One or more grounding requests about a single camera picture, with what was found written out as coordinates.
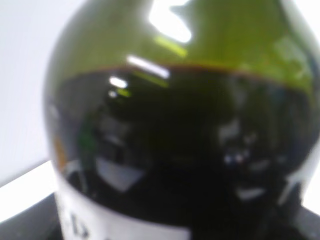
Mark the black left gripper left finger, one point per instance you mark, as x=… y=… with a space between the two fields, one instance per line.
x=39 y=222

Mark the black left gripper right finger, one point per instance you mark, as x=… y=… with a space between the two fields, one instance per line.
x=306 y=222

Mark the dark red wine bottle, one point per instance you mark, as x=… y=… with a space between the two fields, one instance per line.
x=183 y=120

